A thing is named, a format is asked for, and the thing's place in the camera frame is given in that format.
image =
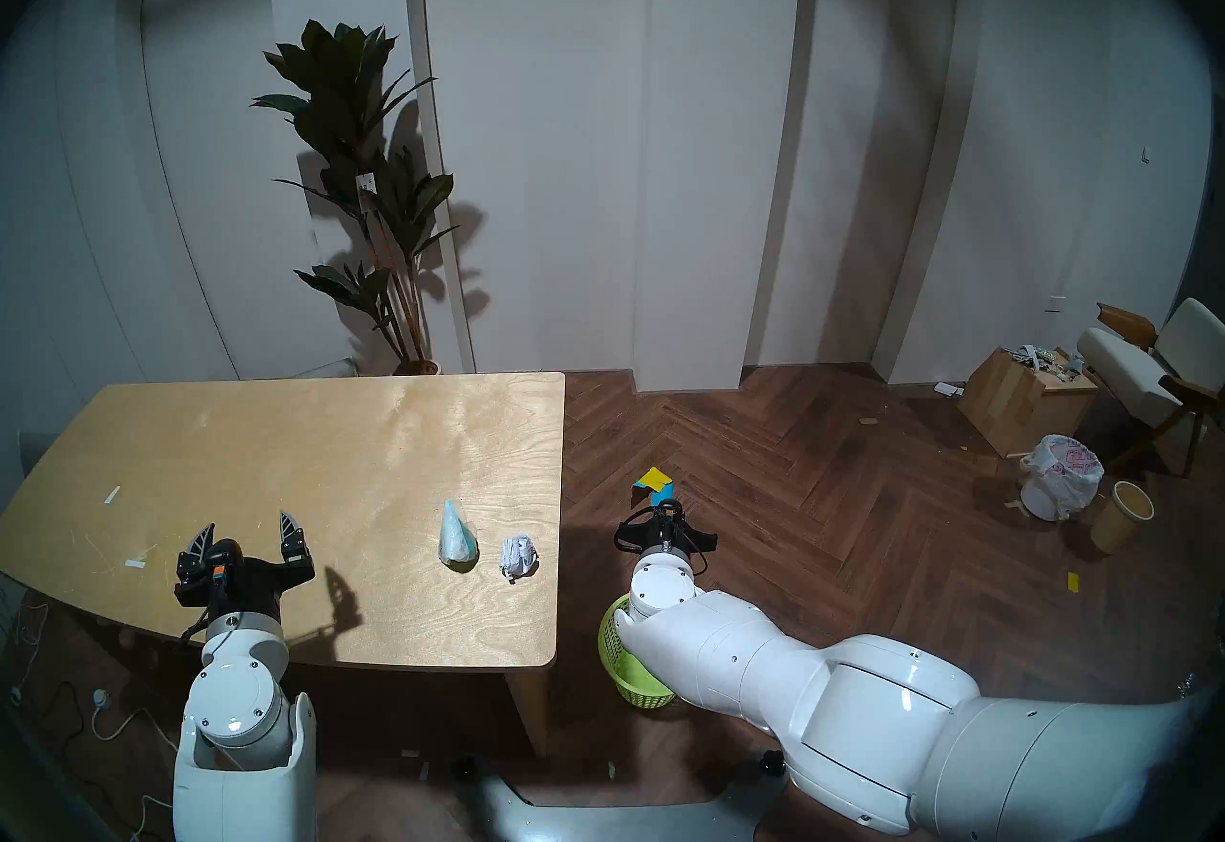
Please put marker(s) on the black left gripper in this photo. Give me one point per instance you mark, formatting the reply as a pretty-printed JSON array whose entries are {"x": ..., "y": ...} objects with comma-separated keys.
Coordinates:
[{"x": 254, "y": 589}]

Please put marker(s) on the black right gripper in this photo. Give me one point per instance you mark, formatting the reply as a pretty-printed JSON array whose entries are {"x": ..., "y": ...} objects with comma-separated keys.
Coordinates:
[{"x": 670, "y": 541}]

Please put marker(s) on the cardboard piece yellow blue tape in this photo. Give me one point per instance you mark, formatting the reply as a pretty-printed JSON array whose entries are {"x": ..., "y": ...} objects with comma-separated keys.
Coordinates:
[{"x": 654, "y": 478}]

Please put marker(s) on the white paper ball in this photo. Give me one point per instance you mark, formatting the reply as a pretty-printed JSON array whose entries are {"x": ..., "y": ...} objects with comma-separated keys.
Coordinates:
[{"x": 517, "y": 553}]

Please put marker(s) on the teal white plastic bag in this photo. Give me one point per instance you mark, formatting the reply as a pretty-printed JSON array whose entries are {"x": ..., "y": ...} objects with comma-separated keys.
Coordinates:
[{"x": 456, "y": 541}]

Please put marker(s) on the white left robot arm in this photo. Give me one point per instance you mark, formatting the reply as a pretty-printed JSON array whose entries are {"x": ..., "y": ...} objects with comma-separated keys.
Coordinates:
[{"x": 239, "y": 706}]

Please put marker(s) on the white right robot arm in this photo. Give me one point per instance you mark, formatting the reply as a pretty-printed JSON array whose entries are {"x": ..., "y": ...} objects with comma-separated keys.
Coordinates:
[{"x": 861, "y": 706}]

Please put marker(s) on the white bin with plastic bag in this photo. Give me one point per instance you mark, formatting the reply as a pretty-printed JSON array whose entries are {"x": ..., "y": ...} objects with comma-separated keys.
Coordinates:
[{"x": 1057, "y": 476}]

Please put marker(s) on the mixed trash pile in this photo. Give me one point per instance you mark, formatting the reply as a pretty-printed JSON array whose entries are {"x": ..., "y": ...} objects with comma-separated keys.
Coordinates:
[{"x": 1043, "y": 359}]

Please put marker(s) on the light wooden table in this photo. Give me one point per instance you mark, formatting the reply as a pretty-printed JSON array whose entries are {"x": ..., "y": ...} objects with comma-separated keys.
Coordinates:
[{"x": 287, "y": 448}]

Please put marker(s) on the green plastic mesh basket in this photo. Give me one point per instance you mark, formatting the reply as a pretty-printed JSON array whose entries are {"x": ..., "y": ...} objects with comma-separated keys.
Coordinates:
[{"x": 632, "y": 682}]

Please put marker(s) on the black round base knob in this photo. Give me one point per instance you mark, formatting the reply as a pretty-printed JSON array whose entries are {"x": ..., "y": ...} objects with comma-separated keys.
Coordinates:
[
  {"x": 771, "y": 763},
  {"x": 464, "y": 766}
]

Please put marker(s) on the brown cardboard box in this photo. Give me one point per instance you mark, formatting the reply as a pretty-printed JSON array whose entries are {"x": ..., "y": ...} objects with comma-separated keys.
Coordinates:
[{"x": 1014, "y": 409}]

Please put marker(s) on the beige paper bucket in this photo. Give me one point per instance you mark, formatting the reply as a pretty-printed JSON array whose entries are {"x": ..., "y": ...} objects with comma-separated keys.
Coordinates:
[{"x": 1120, "y": 519}]

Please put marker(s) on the tall dark green plant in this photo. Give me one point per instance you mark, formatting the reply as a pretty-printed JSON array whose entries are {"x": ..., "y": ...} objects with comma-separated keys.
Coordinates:
[{"x": 335, "y": 84}]

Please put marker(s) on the white cushioned wooden armchair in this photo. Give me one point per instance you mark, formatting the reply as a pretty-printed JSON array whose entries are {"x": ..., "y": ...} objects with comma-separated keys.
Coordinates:
[{"x": 1139, "y": 371}]

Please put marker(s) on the grey metal robot base plate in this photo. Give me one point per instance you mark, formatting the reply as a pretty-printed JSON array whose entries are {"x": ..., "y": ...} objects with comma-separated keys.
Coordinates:
[{"x": 593, "y": 816}]

